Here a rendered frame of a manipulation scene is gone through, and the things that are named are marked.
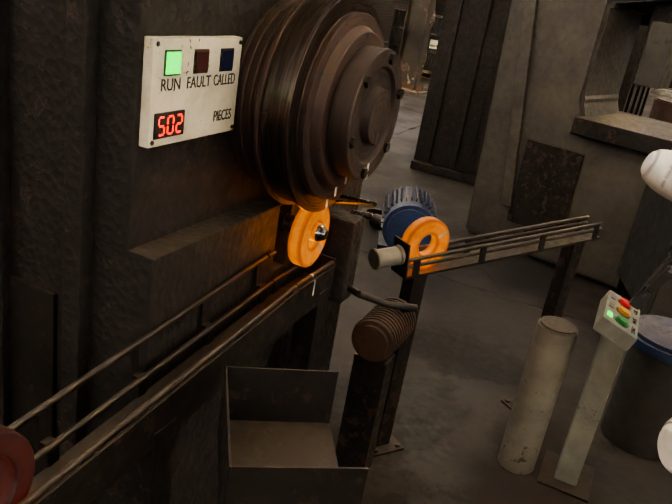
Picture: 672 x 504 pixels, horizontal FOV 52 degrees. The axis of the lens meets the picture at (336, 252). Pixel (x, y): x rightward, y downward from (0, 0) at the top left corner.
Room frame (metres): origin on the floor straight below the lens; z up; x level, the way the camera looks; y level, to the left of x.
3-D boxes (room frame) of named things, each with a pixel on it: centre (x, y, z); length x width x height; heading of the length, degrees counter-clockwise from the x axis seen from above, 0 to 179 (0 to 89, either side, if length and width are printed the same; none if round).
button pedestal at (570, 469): (1.88, -0.86, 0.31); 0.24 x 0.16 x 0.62; 158
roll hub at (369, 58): (1.48, -0.02, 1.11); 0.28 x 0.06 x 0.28; 158
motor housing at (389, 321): (1.77, -0.17, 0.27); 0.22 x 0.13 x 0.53; 158
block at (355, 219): (1.74, 0.00, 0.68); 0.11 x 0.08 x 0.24; 68
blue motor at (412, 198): (3.76, -0.37, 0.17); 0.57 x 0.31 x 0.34; 178
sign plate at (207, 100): (1.24, 0.30, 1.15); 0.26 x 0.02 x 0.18; 158
